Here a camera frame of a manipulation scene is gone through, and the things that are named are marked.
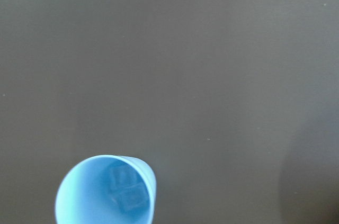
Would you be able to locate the light blue plastic cup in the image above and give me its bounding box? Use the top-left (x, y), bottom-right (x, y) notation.
top-left (55, 155), bottom-right (157, 223)

